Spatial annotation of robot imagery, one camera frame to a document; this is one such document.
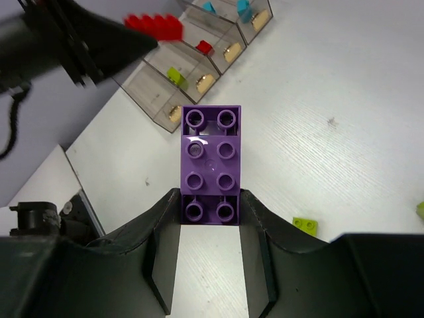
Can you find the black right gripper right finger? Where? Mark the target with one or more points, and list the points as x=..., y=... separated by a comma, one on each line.
x=289, y=273

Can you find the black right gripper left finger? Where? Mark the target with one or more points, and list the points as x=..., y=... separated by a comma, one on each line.
x=128, y=273

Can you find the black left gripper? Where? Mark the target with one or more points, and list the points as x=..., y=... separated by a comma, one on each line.
x=87, y=45

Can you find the red 2x4 brick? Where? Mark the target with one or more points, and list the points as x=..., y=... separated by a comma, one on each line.
x=161, y=27

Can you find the green curved brick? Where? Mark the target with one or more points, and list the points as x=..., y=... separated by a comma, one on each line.
x=177, y=78

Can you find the small red brick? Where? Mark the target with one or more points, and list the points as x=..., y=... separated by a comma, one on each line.
x=205, y=48

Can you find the green 2x4 brick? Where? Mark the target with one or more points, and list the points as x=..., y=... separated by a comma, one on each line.
x=420, y=210

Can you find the purple sloped 2x4 brick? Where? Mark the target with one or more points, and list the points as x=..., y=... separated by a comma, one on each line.
x=210, y=164

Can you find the teal cube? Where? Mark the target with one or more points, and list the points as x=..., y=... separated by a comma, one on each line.
x=244, y=11

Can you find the small teal brick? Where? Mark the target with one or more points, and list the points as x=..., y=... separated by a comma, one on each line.
x=208, y=6

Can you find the green flat plate brick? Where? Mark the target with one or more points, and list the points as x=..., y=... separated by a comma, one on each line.
x=308, y=226

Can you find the clear acrylic sorting container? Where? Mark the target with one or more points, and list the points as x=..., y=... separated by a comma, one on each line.
x=146, y=81

